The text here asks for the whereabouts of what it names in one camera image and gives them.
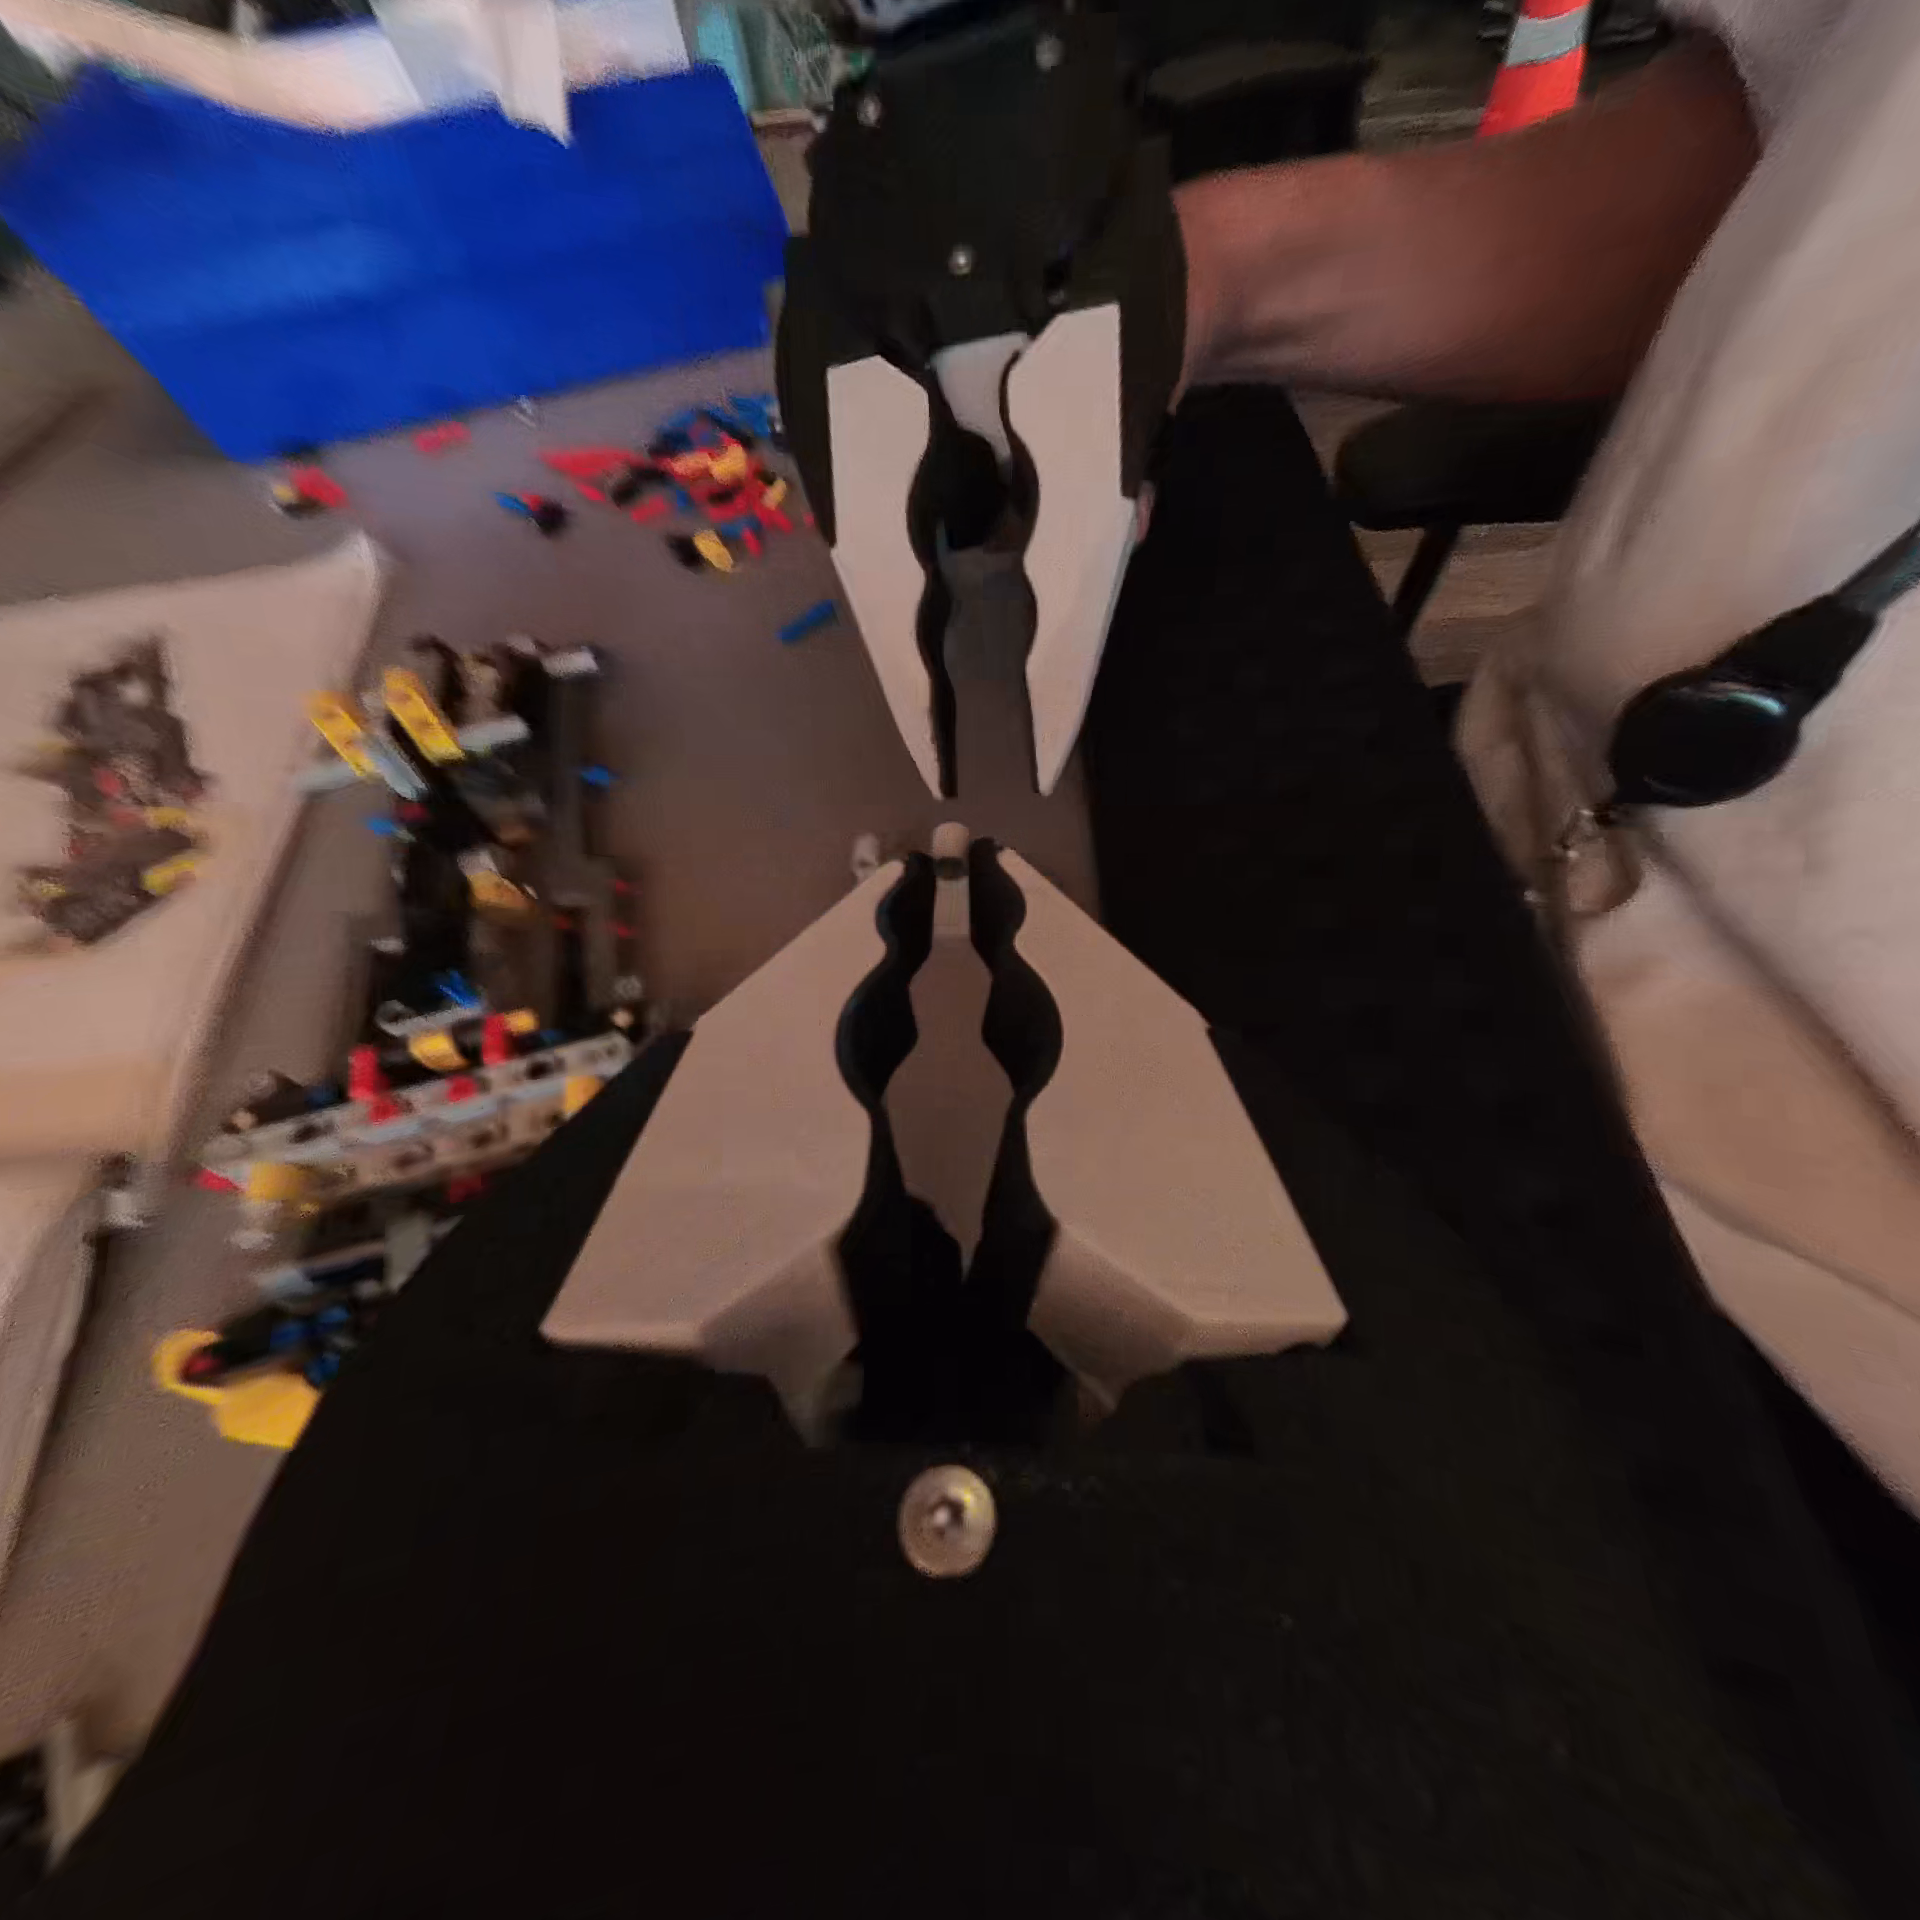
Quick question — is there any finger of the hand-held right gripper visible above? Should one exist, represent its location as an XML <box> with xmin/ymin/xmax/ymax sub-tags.
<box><xmin>994</xmin><ymin>301</ymin><xmax>1154</xmax><ymax>802</ymax></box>
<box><xmin>824</xmin><ymin>353</ymin><xmax>970</xmax><ymax>802</ymax></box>

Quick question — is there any person's right forearm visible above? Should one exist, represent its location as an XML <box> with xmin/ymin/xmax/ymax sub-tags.
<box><xmin>1171</xmin><ymin>37</ymin><xmax>1765</xmax><ymax>407</ymax></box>

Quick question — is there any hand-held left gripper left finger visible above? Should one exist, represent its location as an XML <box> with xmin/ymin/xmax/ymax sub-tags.
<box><xmin>538</xmin><ymin>852</ymin><xmax>944</xmax><ymax>1450</ymax></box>

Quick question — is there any lego instruction booklet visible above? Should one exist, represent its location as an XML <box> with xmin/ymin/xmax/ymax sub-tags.
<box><xmin>0</xmin><ymin>531</ymin><xmax>395</xmax><ymax>1576</ymax></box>

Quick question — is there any white plastic bag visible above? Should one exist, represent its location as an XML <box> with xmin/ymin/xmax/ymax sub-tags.
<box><xmin>0</xmin><ymin>0</ymin><xmax>699</xmax><ymax>146</ymax></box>

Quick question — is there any black office chair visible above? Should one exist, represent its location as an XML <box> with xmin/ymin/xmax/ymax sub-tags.
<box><xmin>1132</xmin><ymin>37</ymin><xmax>1385</xmax><ymax>182</ymax></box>

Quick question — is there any orange traffic cone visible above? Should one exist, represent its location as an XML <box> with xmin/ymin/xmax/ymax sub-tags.
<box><xmin>1473</xmin><ymin>0</ymin><xmax>1597</xmax><ymax>141</ymax></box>

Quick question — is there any lego car chassis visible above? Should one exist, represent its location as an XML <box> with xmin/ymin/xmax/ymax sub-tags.
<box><xmin>146</xmin><ymin>630</ymin><xmax>665</xmax><ymax>1451</ymax></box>

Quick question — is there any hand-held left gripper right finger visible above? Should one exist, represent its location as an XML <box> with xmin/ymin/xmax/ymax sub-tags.
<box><xmin>964</xmin><ymin>841</ymin><xmax>1353</xmax><ymax>1428</ymax></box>

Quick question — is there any black lanyard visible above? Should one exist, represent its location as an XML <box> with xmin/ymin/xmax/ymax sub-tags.
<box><xmin>1543</xmin><ymin>517</ymin><xmax>1920</xmax><ymax>921</ymax></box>

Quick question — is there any blue plastic bin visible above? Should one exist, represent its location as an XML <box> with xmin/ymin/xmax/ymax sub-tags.
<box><xmin>0</xmin><ymin>61</ymin><xmax>795</xmax><ymax>464</ymax></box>

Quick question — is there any person in white shirt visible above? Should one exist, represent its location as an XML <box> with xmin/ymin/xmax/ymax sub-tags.
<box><xmin>1452</xmin><ymin>0</ymin><xmax>1920</xmax><ymax>1520</ymax></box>

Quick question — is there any pile of red blue pins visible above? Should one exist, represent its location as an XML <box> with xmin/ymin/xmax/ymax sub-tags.
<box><xmin>493</xmin><ymin>392</ymin><xmax>845</xmax><ymax>650</ymax></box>

